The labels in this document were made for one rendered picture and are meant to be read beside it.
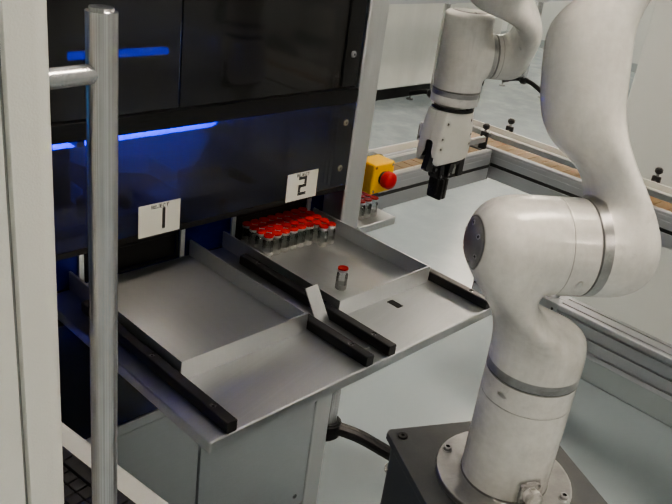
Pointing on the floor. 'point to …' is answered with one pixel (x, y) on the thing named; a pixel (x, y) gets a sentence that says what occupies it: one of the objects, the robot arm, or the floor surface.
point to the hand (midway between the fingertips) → (437, 187)
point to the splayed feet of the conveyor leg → (357, 437)
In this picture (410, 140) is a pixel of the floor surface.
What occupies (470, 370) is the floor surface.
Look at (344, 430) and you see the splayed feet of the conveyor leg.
